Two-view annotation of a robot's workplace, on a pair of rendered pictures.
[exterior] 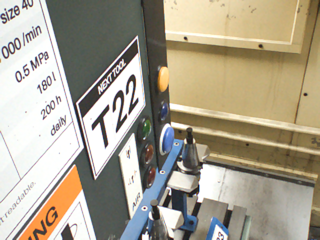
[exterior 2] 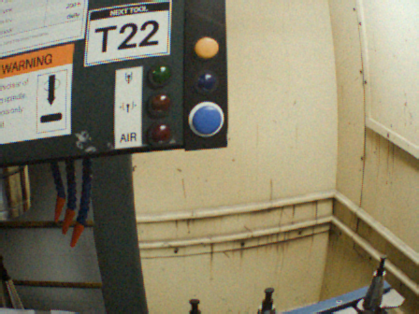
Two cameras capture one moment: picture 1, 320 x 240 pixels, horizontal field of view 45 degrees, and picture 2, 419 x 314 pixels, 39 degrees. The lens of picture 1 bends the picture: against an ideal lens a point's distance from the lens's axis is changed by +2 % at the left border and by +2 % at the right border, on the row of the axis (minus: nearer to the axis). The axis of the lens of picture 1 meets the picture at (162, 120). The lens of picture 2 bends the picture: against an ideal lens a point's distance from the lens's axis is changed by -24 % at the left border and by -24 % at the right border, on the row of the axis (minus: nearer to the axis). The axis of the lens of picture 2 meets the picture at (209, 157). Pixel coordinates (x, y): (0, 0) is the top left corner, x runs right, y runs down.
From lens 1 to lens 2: 0.60 m
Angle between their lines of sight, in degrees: 49
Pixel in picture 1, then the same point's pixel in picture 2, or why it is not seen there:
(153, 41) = (196, 12)
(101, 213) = (82, 100)
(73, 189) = (66, 57)
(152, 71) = (189, 33)
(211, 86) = not seen: outside the picture
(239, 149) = not seen: outside the picture
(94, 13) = not seen: outside the picture
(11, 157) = (45, 15)
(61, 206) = (55, 59)
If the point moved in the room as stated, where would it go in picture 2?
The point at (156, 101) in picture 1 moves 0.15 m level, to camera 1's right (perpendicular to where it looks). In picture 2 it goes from (192, 63) to (296, 85)
